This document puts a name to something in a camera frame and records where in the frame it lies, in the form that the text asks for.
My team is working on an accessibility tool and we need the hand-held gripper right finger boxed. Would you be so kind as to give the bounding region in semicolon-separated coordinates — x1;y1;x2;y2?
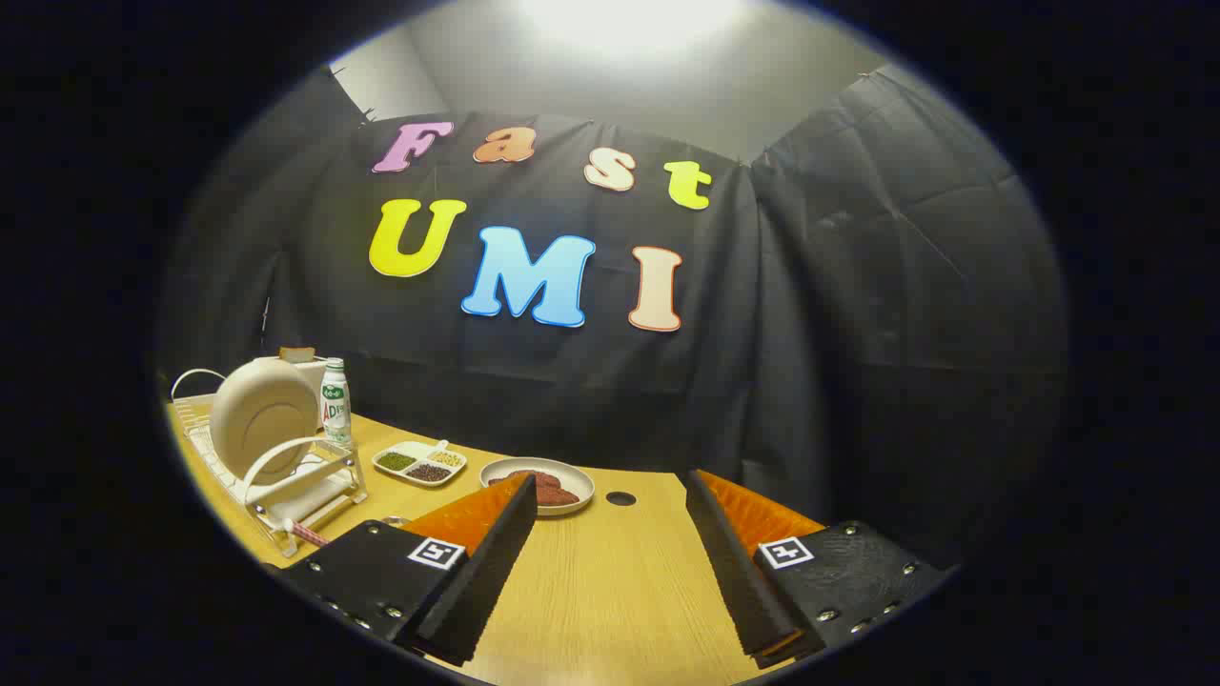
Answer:
684;469;954;670

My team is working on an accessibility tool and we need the white wire dish rack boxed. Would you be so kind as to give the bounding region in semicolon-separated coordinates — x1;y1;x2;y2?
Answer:
170;368;368;536

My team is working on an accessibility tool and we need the beige plate with meat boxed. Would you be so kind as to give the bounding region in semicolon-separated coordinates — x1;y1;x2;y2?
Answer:
479;457;596;517

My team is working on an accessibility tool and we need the white toaster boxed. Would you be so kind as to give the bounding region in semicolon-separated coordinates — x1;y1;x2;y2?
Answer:
279;349;330;406

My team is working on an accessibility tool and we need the black backdrop cloth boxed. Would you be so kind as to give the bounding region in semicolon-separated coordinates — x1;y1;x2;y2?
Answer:
157;67;1068;573

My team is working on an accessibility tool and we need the white divided dish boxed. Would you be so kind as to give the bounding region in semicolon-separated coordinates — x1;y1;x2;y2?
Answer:
372;439;468;489

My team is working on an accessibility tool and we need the beige round plate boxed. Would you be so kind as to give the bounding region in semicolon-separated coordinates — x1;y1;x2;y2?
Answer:
210;357;320;487

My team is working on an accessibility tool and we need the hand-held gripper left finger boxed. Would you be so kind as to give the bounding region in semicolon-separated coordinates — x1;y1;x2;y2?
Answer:
276;472;539;668

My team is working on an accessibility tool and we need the white bottle with green label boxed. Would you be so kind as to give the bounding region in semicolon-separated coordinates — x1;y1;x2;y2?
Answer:
320;357;354;447

